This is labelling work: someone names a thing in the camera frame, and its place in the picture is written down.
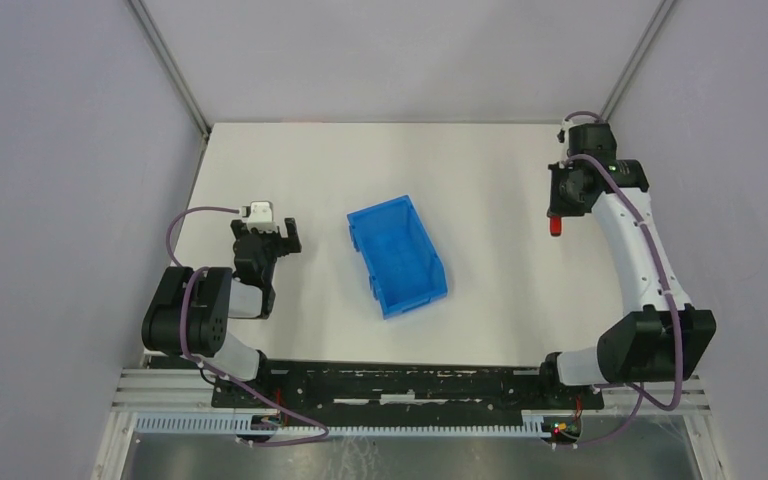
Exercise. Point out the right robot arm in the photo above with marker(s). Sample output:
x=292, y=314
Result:
x=696, y=327

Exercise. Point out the blue plastic storage bin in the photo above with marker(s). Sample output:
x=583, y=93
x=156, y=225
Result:
x=404, y=269

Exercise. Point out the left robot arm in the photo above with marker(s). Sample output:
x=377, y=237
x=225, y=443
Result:
x=195, y=319

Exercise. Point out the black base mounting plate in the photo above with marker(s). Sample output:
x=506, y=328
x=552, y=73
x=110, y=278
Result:
x=351, y=394

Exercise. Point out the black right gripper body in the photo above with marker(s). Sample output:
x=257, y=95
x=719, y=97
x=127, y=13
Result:
x=562, y=201

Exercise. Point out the right corner aluminium post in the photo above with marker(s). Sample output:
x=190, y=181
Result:
x=664, y=9

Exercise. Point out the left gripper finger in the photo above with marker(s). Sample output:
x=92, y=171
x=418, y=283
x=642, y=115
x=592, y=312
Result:
x=292, y=243
x=238, y=229

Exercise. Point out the white slotted cable duct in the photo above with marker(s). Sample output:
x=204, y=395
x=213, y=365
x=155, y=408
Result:
x=245, y=424

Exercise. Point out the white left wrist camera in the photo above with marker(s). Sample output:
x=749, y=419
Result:
x=258, y=217

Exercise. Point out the left corner aluminium post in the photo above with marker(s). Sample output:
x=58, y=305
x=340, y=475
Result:
x=169, y=65

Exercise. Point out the red handled screwdriver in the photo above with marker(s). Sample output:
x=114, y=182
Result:
x=555, y=226

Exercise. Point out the aluminium front frame rail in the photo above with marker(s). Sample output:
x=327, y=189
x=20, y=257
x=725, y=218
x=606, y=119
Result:
x=179, y=390

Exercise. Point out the corner aluminium post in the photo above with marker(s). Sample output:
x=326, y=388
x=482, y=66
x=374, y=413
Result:
x=664, y=9
x=169, y=65

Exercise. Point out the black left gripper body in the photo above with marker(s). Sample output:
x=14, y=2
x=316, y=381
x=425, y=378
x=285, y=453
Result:
x=269, y=240

